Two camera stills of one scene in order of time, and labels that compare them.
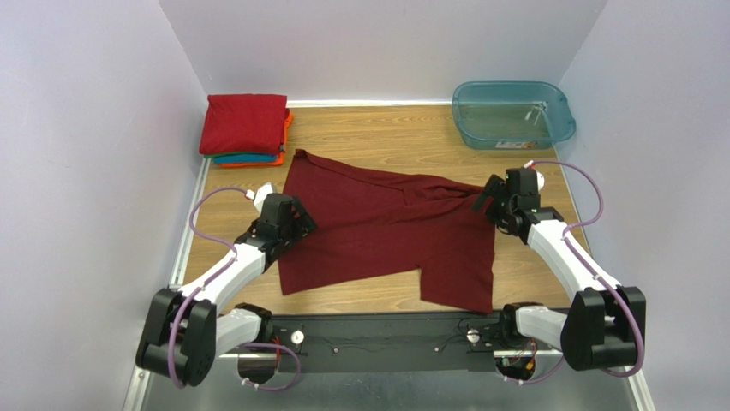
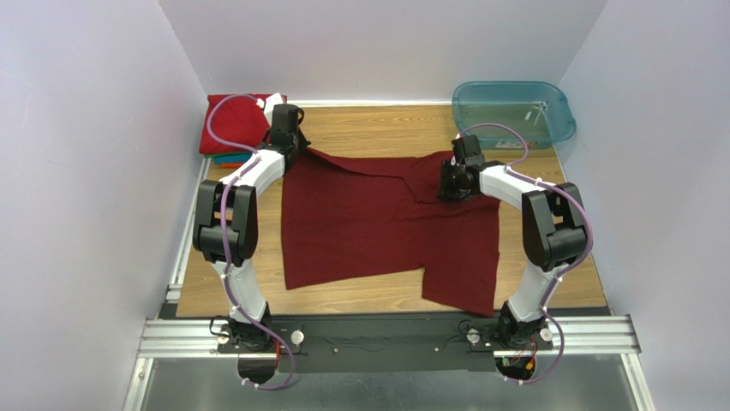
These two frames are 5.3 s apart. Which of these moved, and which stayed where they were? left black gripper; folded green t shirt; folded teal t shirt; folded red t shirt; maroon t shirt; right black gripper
Moved: right black gripper; left black gripper
Stayed: folded red t shirt; folded teal t shirt; folded green t shirt; maroon t shirt
